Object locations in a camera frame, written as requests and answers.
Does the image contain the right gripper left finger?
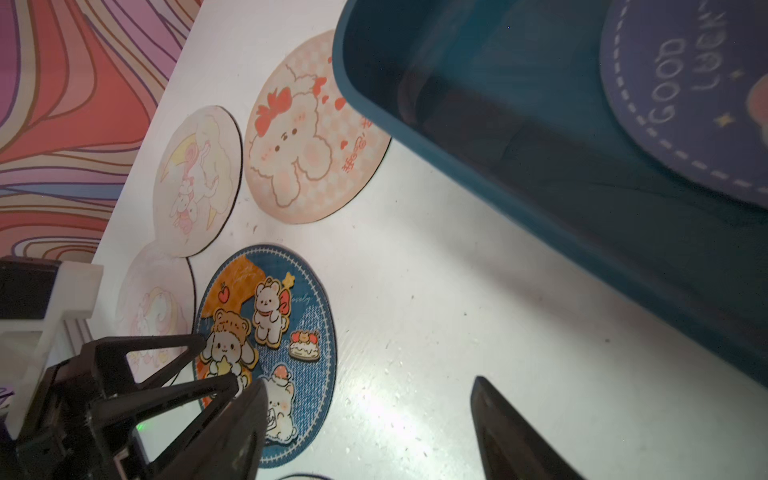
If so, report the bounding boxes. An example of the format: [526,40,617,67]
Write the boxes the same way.
[153,380,268,479]

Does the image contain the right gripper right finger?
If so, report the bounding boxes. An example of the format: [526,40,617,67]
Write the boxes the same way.
[470,376,581,480]

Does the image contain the purple good luck bunny coaster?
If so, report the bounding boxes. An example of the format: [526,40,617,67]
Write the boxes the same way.
[600,0,767,207]

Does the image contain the teal plastic storage box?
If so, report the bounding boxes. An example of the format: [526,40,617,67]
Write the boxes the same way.
[332,1,767,383]

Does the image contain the pale pink unicorn coaster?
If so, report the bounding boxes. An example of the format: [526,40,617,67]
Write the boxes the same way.
[115,241,198,385]

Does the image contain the blue denim bears moon coaster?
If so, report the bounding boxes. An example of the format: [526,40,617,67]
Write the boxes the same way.
[193,244,337,468]

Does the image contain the pink checkered bear coaster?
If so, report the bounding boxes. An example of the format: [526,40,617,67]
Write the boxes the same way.
[244,31,391,224]

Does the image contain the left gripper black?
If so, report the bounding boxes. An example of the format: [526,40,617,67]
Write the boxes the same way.
[1,334,238,479]

